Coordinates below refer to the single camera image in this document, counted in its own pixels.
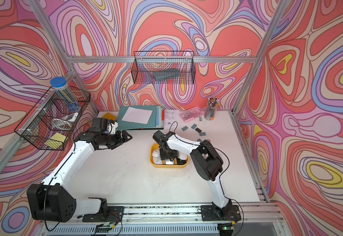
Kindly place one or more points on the green folder stack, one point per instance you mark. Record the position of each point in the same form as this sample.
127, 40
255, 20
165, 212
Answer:
155, 121

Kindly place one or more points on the white mouse with logo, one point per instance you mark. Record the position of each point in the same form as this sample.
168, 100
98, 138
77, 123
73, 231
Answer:
169, 162

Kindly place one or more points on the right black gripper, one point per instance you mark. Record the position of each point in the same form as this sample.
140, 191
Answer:
163, 156

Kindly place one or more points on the white tape dispenser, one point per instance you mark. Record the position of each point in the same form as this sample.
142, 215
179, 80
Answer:
64, 123

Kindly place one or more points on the white paper sheet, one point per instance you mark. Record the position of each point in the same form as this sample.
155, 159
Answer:
138, 116

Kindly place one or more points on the black wire basket back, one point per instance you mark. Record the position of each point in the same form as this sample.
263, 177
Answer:
147, 62

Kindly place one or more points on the black wire basket left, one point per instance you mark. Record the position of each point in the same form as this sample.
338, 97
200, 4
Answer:
36, 129

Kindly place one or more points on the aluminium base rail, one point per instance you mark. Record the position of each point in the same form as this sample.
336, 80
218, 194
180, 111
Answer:
252, 219

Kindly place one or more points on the printed instruction sheet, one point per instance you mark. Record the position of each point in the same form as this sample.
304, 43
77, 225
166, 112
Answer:
170, 116

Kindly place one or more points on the black wire basket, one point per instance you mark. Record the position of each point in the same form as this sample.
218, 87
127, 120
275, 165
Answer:
36, 129
147, 62

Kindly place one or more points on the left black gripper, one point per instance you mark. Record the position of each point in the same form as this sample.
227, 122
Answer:
119, 140

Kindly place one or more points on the blue lid pencil jar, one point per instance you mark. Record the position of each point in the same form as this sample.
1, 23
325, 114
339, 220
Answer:
66, 94

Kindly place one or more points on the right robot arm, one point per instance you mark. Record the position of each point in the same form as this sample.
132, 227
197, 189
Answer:
207, 162

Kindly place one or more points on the pink plastic clip box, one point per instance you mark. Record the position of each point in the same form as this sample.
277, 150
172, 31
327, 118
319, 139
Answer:
191, 114

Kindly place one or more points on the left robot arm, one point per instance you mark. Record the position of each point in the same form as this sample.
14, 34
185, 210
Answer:
50, 200

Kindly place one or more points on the white round mouse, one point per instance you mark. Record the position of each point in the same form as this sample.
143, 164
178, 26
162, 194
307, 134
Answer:
157, 161

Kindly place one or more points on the mesh pen cup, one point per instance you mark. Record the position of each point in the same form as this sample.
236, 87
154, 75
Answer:
212, 105

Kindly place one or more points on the yellow sticky notes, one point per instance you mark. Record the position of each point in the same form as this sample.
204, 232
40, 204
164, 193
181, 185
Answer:
56, 141

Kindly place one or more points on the yellow storage box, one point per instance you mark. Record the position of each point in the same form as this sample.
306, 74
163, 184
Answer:
175, 166

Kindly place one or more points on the small white mouse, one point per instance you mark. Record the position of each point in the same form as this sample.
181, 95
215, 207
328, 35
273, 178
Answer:
156, 153

